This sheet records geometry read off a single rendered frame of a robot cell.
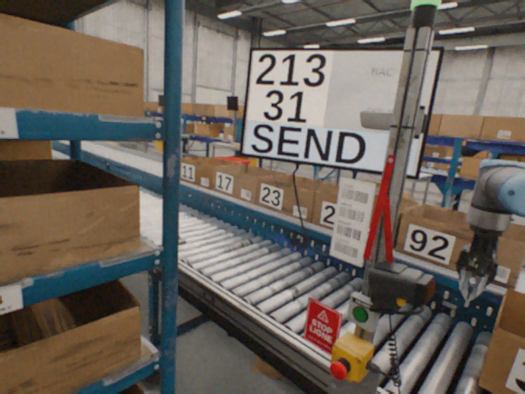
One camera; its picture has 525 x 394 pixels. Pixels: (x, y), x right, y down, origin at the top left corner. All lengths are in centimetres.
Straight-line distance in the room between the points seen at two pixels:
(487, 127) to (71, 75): 567
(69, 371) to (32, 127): 36
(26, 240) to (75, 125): 16
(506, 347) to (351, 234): 46
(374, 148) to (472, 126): 508
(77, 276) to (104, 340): 14
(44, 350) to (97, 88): 36
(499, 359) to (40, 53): 108
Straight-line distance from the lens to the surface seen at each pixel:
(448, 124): 594
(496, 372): 105
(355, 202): 74
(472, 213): 94
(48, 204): 49
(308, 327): 92
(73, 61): 48
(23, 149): 148
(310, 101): 87
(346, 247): 78
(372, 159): 83
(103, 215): 52
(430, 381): 102
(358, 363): 80
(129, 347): 62
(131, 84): 50
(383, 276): 69
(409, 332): 117
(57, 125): 44
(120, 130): 46
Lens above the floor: 135
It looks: 13 degrees down
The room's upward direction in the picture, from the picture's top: 5 degrees clockwise
